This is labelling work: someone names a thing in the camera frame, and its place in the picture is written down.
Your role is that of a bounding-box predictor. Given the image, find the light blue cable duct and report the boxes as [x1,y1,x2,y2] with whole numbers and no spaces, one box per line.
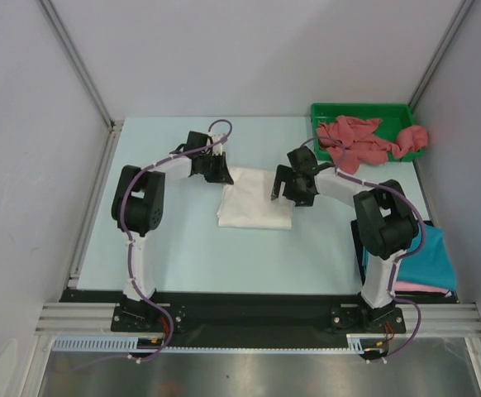
[52,335,140,352]

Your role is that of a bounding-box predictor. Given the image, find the teal folded t-shirt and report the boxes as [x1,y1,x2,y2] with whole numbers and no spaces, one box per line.
[351,222,457,292]

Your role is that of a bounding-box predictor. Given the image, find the aluminium frame post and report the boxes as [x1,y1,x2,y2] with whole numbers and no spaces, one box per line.
[36,0,116,129]
[408,0,477,112]

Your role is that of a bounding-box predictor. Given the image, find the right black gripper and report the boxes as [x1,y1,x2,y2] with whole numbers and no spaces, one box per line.
[272,165,315,208]

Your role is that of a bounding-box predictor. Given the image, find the left aluminium frame post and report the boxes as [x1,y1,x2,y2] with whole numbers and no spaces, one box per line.
[36,0,116,129]

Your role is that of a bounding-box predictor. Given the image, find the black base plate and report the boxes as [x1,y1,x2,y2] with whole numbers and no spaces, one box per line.
[60,289,407,349]

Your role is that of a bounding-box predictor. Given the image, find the salmon red t-shirt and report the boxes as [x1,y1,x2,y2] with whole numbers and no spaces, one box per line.
[316,115,429,175]

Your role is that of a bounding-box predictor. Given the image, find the green plastic bin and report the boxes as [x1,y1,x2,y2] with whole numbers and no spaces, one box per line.
[311,103,425,162]

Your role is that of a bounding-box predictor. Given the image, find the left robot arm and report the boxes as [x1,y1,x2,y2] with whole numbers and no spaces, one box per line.
[111,130,233,333]

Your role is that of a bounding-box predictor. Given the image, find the white t-shirt with robot print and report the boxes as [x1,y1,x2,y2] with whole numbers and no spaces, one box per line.
[217,167,293,230]

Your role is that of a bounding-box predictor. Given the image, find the aluminium front rail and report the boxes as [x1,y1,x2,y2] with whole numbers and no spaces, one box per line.
[35,303,481,337]

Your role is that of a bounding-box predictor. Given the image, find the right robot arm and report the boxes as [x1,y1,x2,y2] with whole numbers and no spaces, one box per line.
[270,146,421,332]

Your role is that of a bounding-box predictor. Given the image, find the right aluminium frame post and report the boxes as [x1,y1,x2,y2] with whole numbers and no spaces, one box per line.
[408,0,477,112]

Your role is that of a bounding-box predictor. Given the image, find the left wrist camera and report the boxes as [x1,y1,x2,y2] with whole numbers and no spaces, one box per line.
[208,132,230,156]

